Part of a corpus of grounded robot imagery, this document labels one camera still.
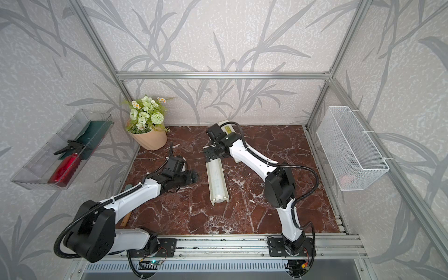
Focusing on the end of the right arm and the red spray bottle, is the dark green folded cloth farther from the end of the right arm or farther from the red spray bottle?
the end of the right arm

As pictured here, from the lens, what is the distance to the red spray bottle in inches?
22.0

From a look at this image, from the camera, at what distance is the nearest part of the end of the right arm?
2.07 feet

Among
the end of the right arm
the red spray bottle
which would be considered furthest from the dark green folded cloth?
the end of the right arm

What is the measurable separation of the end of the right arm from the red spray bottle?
47 centimetres
